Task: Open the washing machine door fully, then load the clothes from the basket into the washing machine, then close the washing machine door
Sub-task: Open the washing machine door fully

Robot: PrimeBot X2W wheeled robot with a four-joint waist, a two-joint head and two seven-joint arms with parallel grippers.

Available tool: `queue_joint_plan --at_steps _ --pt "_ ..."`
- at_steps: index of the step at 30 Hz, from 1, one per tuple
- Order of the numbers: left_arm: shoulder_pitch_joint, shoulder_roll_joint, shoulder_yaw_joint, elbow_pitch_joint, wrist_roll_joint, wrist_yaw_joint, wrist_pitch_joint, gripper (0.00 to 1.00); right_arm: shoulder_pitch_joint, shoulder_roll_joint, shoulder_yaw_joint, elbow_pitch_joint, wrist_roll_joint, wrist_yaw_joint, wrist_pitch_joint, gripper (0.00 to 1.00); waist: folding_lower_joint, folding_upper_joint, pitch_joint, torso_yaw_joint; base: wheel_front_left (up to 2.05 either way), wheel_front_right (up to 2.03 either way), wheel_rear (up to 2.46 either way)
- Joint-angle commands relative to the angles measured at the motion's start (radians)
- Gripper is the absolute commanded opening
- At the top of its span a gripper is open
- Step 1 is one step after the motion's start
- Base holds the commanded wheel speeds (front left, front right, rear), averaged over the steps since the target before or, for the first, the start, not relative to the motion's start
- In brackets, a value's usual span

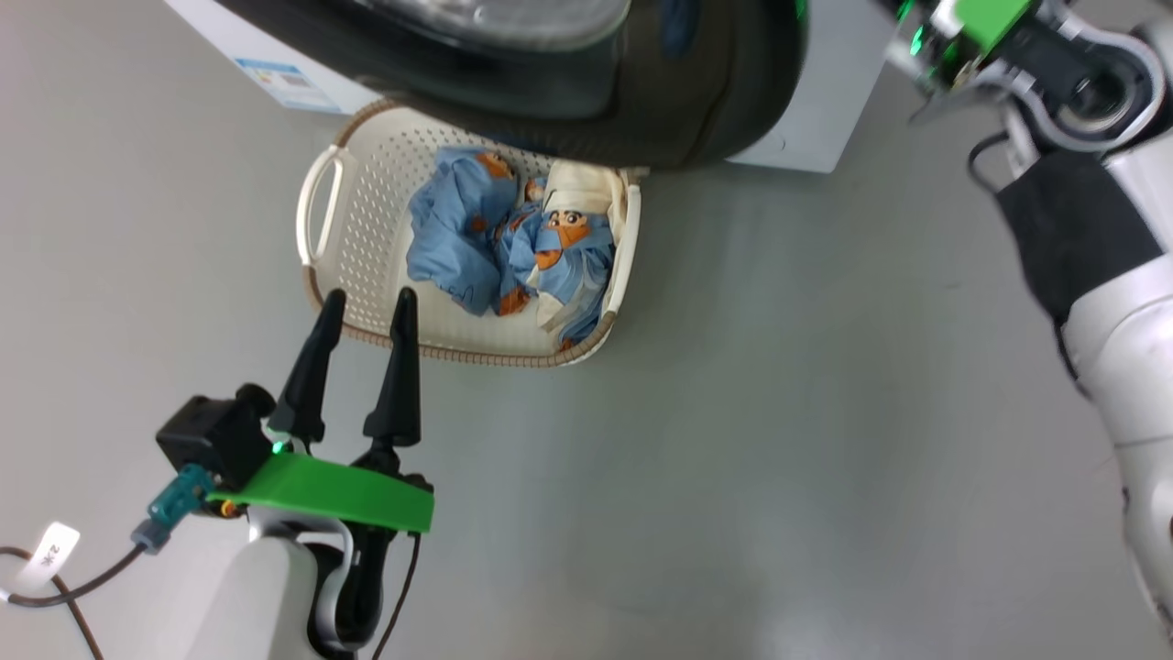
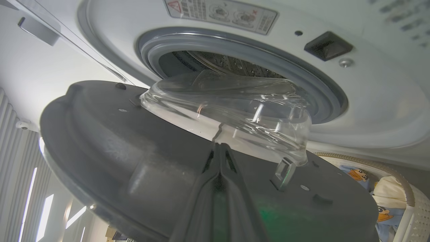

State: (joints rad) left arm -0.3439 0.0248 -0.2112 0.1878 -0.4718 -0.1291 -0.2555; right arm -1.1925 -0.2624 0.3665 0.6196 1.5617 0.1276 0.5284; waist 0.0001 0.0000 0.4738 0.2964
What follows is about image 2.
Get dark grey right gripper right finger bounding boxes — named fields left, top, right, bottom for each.
left=215, top=143, right=270, bottom=242

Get white dome security camera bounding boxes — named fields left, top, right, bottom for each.
left=15, top=120, right=39, bottom=132

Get grey rectangular box fixture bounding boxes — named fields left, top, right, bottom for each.
left=17, top=17, right=61, bottom=47

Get cream perforated laundry basket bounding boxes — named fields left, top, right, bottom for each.
left=314, top=152, right=430, bottom=242

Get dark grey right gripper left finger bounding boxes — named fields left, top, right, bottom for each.
left=169, top=143, right=221, bottom=242

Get grey warning label sticker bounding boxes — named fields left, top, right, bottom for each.
left=164, top=0, right=278, bottom=36

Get grey rubber door gasket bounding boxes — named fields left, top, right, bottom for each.
left=137, top=27, right=349, bottom=125

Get dark grey glass washing machine door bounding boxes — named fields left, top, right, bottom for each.
left=39, top=69, right=380, bottom=242

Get blue cartoon print garment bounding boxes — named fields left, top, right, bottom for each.
left=339, top=165, right=374, bottom=194
left=374, top=205, right=406, bottom=242

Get white front-load washing machine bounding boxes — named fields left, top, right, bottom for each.
left=77, top=0, right=430, bottom=170

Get cream cartoon print garment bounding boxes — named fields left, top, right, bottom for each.
left=372, top=175, right=409, bottom=209

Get perforated steel washer drum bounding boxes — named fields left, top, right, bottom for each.
left=158, top=50, right=286, bottom=80

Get black square door lock socket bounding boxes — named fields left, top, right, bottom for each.
left=304, top=31, right=354, bottom=62

